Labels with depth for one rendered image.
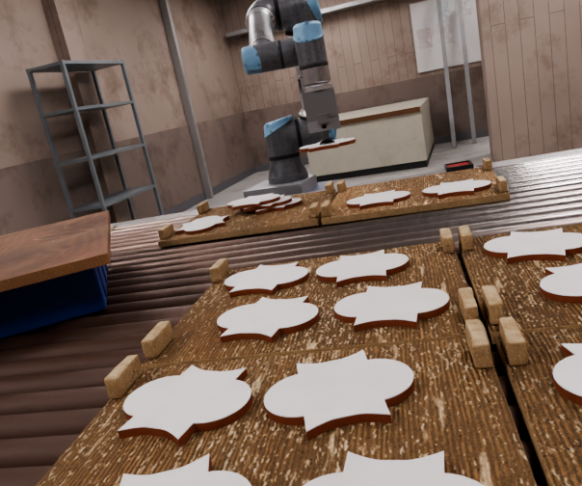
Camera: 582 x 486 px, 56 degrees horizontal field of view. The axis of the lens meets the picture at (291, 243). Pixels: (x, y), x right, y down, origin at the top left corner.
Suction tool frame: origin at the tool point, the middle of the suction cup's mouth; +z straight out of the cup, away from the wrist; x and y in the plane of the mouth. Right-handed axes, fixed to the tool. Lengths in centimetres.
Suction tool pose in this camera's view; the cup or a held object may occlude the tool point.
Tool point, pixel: (328, 148)
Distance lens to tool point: 148.2
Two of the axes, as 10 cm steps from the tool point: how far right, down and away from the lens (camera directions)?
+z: 1.9, 9.5, 2.6
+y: 9.8, -1.7, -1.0
